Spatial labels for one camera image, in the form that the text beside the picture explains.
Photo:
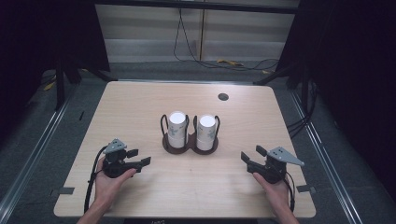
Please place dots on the dark round table grommet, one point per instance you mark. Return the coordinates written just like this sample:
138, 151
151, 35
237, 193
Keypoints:
223, 96

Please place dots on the grey tape strip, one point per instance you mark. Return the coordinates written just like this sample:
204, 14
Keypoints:
63, 190
305, 188

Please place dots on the dark brown double cup holder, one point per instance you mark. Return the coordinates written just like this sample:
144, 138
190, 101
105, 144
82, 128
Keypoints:
190, 146

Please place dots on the thin vertical wall strip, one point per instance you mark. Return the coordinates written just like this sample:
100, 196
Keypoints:
202, 34

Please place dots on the black metal stand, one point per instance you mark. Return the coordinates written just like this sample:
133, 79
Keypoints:
59, 87
305, 90

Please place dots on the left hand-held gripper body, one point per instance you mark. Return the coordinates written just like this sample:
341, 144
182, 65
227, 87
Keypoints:
113, 163

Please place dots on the dark curtain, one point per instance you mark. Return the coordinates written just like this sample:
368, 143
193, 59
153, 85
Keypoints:
351, 77
37, 46

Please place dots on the yellow tape scrap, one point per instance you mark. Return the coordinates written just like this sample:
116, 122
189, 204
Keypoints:
49, 86
230, 62

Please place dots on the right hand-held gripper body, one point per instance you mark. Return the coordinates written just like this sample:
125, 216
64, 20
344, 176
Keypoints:
274, 169

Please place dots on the metal floor rail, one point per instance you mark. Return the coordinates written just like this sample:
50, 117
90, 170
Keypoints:
34, 149
323, 149

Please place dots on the person's right hand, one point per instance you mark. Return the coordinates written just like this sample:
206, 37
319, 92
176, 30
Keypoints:
275, 194

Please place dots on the person's left hand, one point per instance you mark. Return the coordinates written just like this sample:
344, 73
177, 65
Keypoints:
107, 186

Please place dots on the black overhead beam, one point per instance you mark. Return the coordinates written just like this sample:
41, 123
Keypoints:
193, 5

